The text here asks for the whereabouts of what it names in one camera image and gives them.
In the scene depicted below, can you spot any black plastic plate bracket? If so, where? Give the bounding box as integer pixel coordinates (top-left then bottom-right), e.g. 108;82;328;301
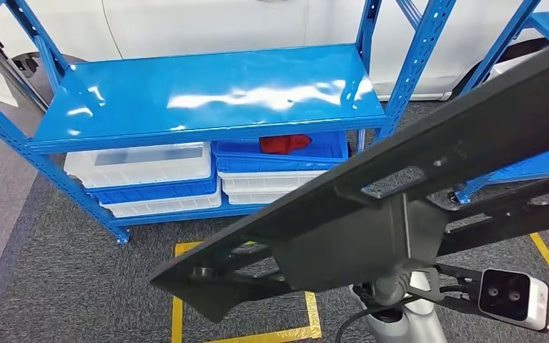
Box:
150;33;549;325

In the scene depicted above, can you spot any blue metal shelf rack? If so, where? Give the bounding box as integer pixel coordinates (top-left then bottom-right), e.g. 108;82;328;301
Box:
0;0;458;244
452;0;549;205

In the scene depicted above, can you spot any red cloth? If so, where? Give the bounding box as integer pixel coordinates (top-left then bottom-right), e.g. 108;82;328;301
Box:
259;134;312;155

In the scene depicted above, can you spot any white car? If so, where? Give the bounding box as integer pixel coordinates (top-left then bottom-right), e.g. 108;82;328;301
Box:
0;0;549;107

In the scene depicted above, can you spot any black camera cable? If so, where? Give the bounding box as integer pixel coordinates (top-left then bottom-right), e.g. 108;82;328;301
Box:
333;293;427;343

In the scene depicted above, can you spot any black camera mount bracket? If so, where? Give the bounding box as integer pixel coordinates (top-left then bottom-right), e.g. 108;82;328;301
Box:
412;262;486;316

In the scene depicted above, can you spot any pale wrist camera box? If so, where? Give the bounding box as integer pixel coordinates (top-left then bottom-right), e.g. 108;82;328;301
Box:
478;269;549;332

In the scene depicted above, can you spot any dark metal floor rail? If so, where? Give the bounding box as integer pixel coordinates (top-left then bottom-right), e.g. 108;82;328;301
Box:
0;29;51;114

